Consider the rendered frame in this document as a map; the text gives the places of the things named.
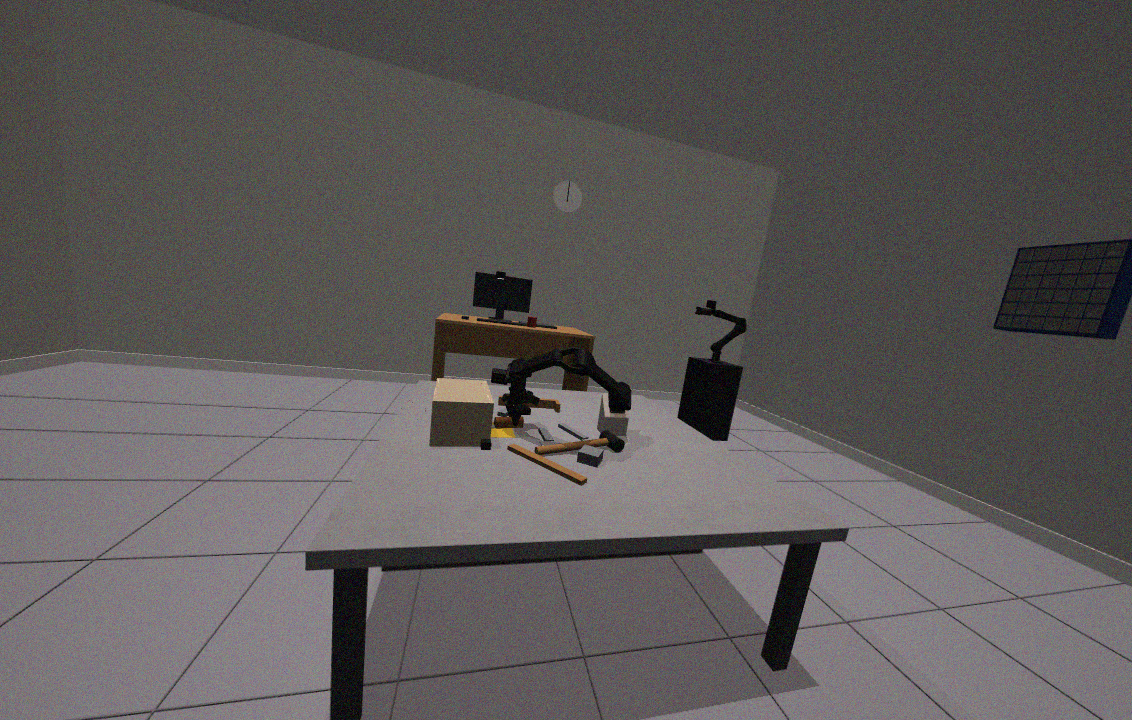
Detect tan l-shaped wooden stick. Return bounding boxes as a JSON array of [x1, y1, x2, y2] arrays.
[[498, 396, 561, 412]]

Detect brown cylinder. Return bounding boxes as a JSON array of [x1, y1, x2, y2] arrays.
[[492, 415, 524, 429]]

